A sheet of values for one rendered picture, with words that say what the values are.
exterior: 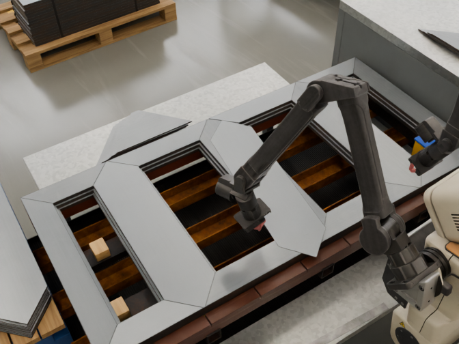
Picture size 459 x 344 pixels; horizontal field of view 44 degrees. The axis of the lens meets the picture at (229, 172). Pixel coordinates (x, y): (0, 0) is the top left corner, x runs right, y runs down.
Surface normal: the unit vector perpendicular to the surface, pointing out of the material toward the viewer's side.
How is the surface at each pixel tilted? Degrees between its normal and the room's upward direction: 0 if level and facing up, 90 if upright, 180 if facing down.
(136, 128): 0
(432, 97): 90
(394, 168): 0
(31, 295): 0
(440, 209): 90
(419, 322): 90
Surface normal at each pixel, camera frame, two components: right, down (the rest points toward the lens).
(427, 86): -0.85, 0.40
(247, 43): -0.03, -0.69
